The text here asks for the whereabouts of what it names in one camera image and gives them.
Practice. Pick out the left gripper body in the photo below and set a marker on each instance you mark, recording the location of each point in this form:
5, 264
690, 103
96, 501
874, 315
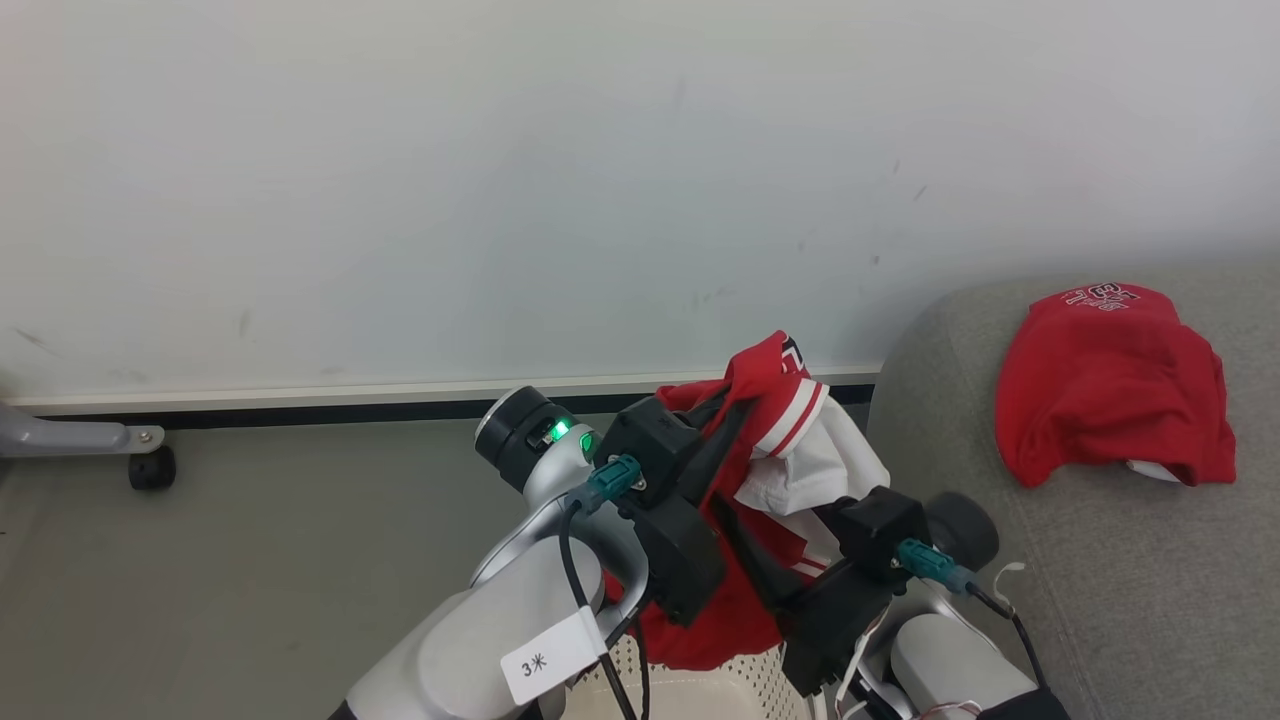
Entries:
680, 560

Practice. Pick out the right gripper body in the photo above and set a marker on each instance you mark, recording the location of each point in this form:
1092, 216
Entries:
830, 625

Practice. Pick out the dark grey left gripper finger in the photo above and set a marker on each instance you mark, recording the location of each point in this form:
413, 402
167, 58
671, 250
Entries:
760, 565
722, 440

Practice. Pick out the red and white striped jersey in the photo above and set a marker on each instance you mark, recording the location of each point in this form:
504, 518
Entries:
770, 385

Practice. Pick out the red shirt with white print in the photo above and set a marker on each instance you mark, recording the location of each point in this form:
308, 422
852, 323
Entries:
1100, 390

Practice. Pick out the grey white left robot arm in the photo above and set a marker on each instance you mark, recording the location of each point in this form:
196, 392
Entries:
470, 650

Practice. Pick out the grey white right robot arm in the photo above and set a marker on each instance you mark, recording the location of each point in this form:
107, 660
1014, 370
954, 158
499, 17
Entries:
940, 660

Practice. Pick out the grey fabric sofa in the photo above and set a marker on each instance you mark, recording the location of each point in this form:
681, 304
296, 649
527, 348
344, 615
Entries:
1150, 580

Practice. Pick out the cream perforated laundry basket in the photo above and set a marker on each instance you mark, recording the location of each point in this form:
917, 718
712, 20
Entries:
700, 695

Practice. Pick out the white paper label tag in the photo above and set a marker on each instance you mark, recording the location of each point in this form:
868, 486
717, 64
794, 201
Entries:
550, 655

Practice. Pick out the black caster wheel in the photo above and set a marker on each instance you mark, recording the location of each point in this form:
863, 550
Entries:
152, 468

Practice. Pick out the grey metal stand leg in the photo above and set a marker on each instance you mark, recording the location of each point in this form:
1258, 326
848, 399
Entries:
60, 436

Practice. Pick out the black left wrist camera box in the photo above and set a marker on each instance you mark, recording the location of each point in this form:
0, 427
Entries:
650, 435

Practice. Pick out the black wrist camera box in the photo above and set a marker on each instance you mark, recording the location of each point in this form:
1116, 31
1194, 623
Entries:
650, 435
880, 525

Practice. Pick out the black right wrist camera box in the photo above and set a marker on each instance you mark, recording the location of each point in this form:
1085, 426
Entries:
880, 525

